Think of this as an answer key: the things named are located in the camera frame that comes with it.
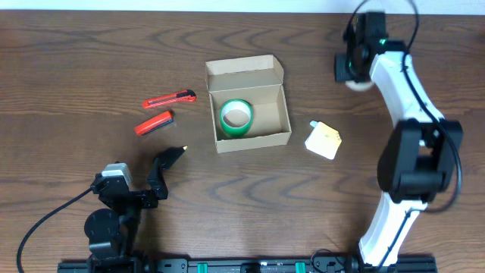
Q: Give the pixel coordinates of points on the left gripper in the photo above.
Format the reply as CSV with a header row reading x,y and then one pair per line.
x,y
157,183

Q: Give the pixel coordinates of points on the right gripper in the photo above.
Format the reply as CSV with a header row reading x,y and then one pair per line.
x,y
339,71

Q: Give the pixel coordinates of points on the white tape roll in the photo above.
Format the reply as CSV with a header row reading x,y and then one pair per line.
x,y
359,87

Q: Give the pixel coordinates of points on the red black stapler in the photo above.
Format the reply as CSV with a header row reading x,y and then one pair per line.
x,y
154,123

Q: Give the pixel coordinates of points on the red utility knife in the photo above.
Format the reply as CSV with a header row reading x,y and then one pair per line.
x,y
186,95

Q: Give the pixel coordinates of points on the green tape roll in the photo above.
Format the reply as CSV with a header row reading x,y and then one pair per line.
x,y
236,116

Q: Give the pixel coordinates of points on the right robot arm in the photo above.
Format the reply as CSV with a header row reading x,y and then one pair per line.
x,y
421,155

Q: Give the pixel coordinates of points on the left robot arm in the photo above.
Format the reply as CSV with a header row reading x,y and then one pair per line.
x,y
112,230

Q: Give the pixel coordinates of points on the black glue bottle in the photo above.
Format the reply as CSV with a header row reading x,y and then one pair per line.
x,y
169,156

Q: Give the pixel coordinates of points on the open brown cardboard box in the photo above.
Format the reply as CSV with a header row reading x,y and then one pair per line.
x,y
259,81

